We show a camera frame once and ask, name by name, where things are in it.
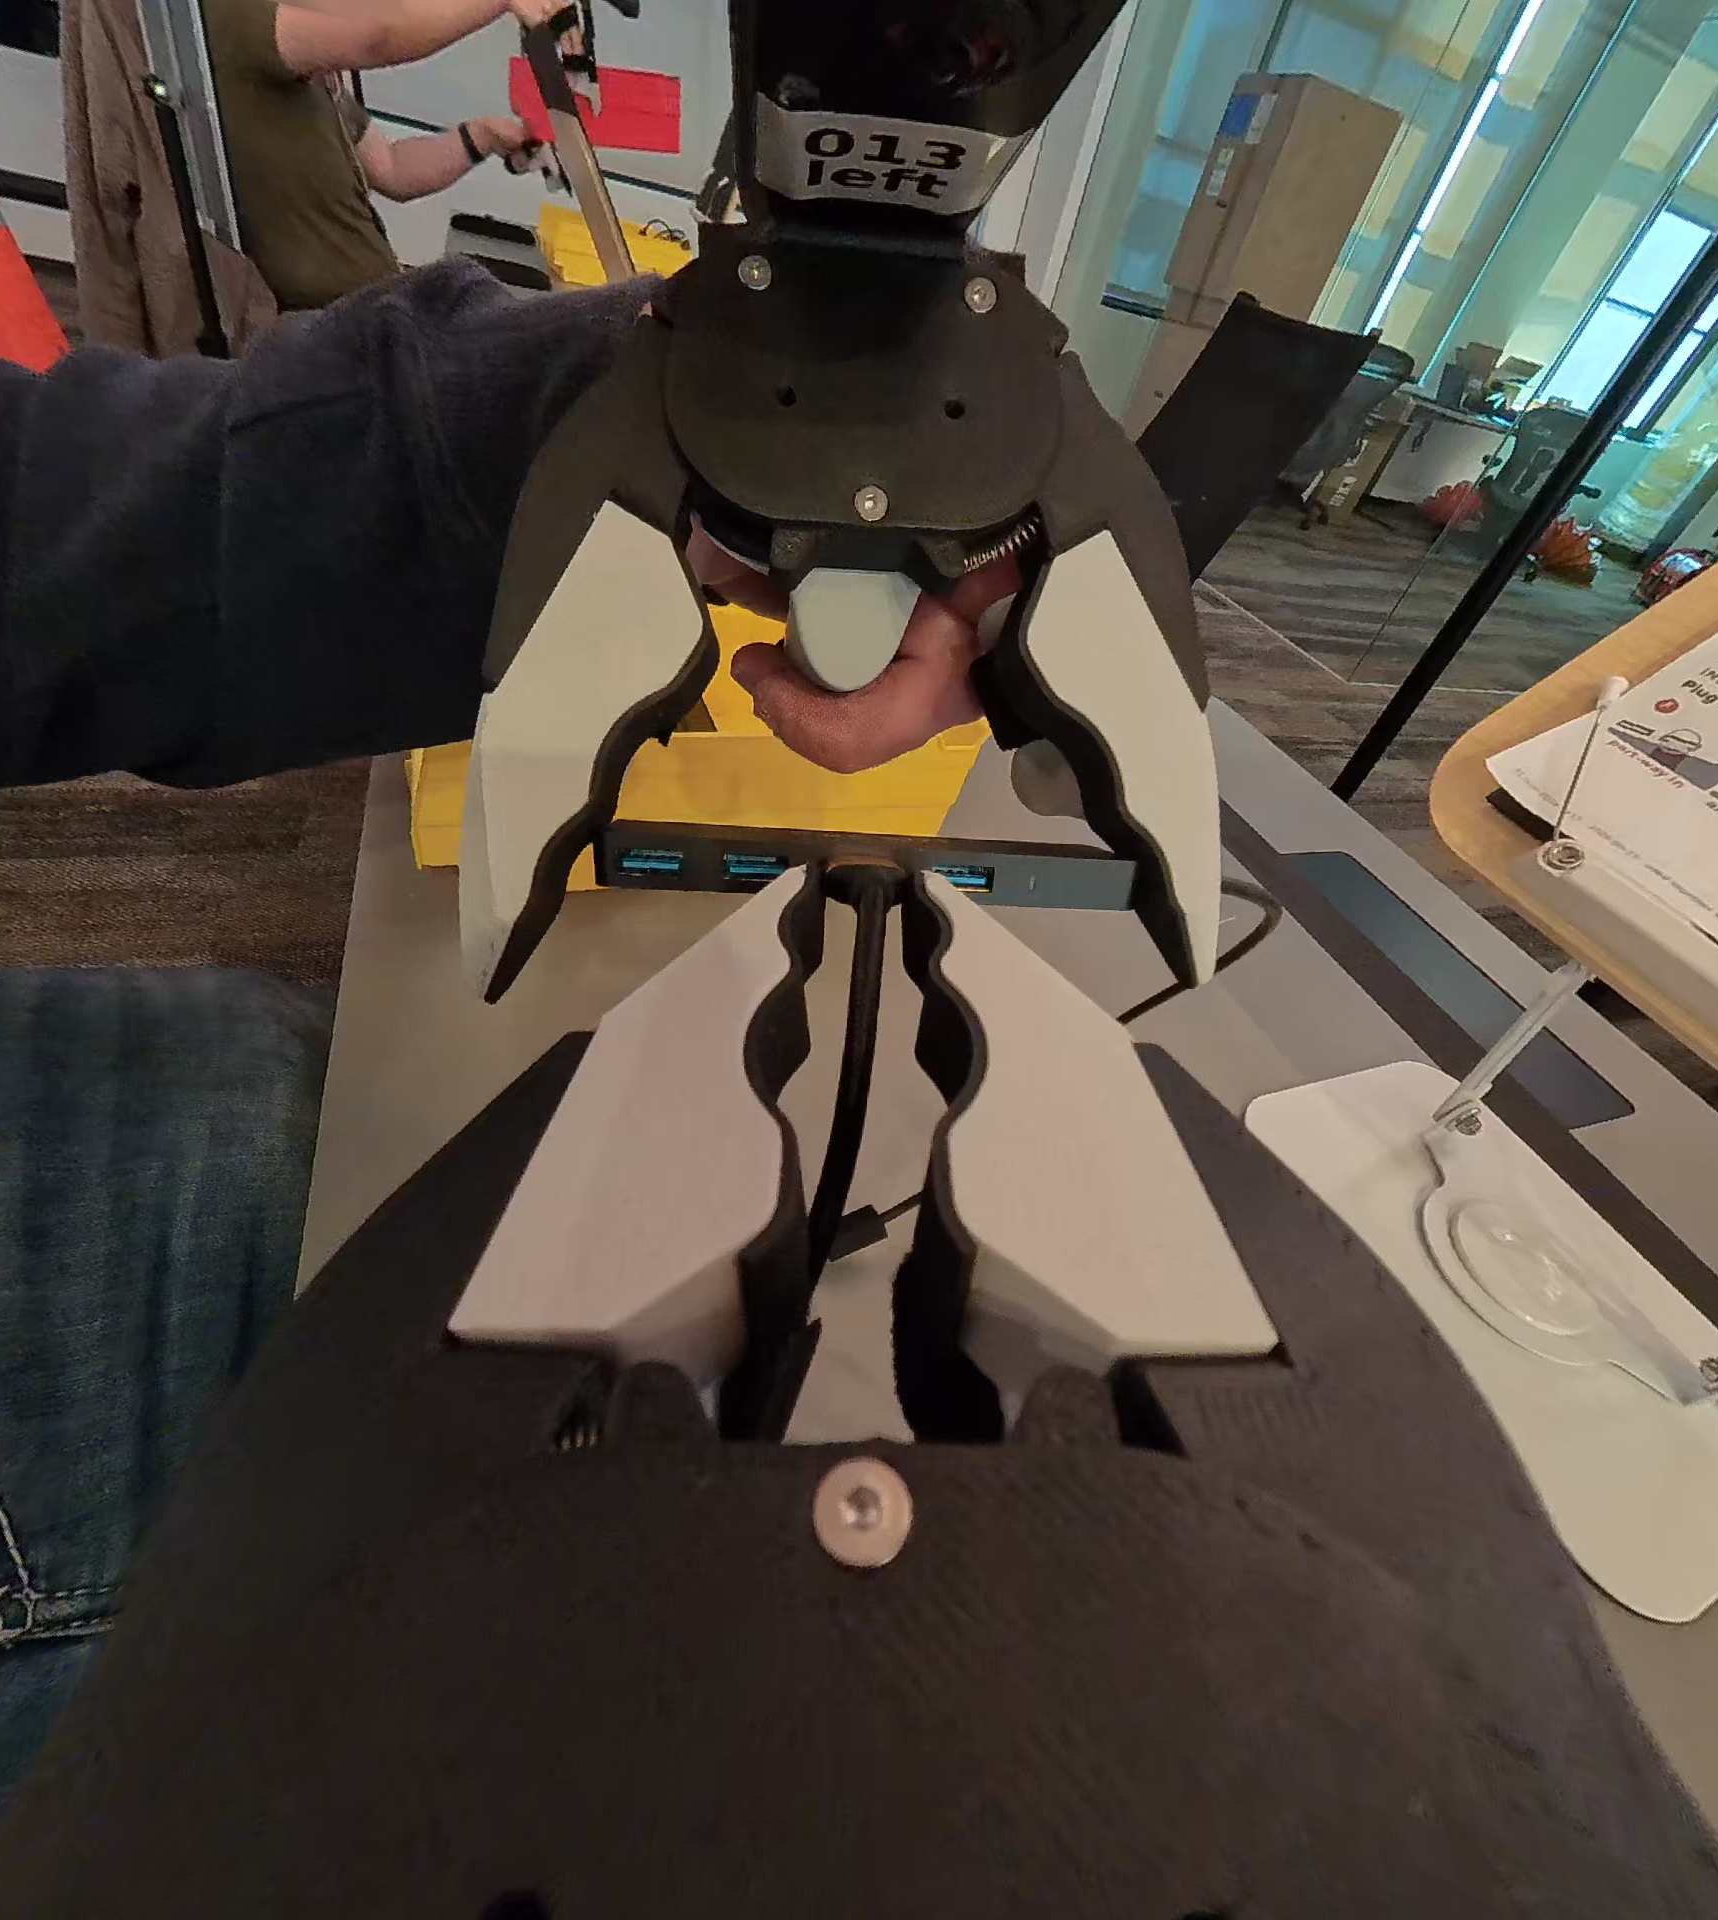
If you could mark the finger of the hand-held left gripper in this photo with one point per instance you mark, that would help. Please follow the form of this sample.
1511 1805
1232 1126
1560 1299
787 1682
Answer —
1129 690
558 674

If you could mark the white document stand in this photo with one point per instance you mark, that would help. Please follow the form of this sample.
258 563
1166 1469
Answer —
1338 1171

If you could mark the yellow bin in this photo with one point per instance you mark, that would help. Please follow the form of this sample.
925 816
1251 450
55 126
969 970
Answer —
582 249
695 788

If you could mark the person's left hand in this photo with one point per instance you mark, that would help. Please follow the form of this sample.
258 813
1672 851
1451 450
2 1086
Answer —
858 733

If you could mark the wooden board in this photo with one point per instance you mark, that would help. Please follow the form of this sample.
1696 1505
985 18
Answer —
1534 704

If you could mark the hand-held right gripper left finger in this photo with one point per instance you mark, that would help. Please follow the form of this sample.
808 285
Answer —
618 1201

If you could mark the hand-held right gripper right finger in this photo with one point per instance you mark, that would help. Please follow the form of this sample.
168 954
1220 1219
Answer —
1085 1201

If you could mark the black pole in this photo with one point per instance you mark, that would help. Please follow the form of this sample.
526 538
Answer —
1411 699

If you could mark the person's left forearm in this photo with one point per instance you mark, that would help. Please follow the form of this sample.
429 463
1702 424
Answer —
198 525

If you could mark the person's leg in jeans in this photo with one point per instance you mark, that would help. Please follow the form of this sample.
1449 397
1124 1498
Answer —
79 1201

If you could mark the brown hanging coat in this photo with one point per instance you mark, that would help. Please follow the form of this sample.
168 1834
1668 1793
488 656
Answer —
124 225

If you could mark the red wall sign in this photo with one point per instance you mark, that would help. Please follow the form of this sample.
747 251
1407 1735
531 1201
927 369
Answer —
635 104

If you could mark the black office chair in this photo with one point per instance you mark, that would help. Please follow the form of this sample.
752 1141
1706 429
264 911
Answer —
1249 404

